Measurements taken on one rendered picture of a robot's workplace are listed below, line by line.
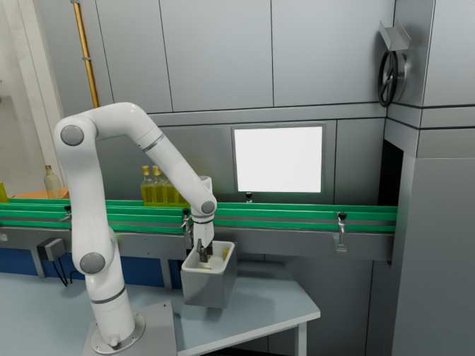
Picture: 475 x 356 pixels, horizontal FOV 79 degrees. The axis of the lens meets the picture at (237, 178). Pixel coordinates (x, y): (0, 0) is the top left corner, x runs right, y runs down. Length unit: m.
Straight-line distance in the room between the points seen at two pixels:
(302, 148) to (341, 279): 0.74
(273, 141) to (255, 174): 0.18
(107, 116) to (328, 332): 1.59
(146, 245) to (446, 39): 1.34
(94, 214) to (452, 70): 1.15
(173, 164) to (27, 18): 3.82
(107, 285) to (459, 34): 1.31
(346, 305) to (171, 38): 1.62
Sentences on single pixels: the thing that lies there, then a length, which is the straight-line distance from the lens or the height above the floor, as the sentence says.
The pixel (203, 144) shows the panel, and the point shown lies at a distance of 1.44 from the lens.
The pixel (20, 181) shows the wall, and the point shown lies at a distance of 4.91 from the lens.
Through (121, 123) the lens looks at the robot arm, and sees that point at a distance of 0.96.
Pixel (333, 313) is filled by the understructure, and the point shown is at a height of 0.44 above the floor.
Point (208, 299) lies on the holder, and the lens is 1.22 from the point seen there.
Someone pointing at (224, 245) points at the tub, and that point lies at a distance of 1.32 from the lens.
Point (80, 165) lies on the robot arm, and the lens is 0.96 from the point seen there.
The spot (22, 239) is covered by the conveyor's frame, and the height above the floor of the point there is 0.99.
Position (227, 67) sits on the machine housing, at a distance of 1.41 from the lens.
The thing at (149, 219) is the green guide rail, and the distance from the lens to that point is 1.38.
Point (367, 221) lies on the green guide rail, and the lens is 1.33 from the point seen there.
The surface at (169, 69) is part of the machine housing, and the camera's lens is 1.50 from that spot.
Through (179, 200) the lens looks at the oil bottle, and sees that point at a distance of 1.40.
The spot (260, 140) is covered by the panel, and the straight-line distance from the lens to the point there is 1.37.
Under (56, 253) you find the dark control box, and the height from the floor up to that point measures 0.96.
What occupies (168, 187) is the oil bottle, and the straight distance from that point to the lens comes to 1.40.
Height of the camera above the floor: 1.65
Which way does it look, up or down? 17 degrees down
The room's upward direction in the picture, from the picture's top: 4 degrees counter-clockwise
